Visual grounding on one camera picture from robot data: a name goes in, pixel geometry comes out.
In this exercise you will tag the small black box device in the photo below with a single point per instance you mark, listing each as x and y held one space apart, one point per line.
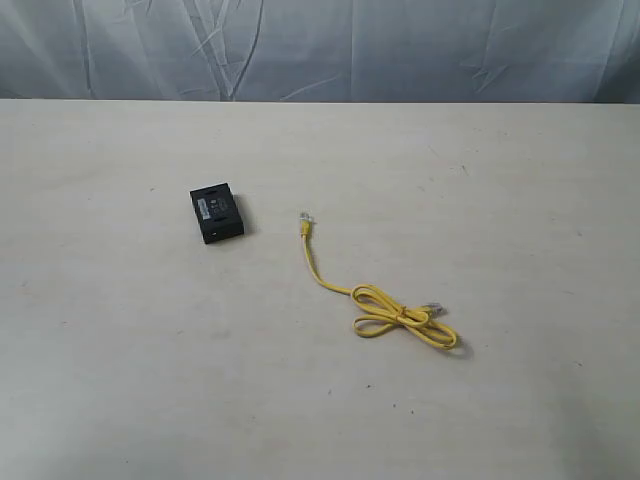
217 213

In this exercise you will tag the grey backdrop cloth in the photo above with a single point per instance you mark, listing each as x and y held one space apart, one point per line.
322 51

